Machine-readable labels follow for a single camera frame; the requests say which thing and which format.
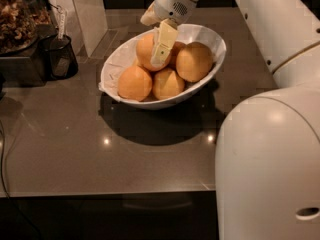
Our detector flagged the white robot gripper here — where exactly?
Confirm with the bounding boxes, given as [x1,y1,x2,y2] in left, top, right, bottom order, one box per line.
[140,0,196,68]

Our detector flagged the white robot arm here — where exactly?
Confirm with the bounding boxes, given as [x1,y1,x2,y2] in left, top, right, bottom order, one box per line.
[215,0,320,240]

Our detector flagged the hidden back orange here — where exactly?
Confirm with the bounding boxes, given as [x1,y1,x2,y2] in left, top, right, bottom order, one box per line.
[168,41,186,68]

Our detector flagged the white oval bowl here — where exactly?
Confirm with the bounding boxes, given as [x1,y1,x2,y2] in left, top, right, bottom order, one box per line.
[99,24,227,110]

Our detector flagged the white paper bag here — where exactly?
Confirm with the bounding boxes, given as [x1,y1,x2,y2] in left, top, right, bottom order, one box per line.
[49,0,108,57]

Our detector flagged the white tag stick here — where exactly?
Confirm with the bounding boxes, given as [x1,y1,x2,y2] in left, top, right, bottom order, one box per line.
[57,6,67,40]

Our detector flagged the black mesh cup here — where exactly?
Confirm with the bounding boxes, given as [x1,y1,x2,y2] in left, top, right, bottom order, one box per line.
[39,34,78,80]

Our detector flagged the glass jar of nuts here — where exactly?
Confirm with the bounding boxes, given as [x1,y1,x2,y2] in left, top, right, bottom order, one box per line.
[0,0,37,56]

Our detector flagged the dark box stand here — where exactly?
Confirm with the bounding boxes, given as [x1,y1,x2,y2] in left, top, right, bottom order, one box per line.
[0,25,56,87]

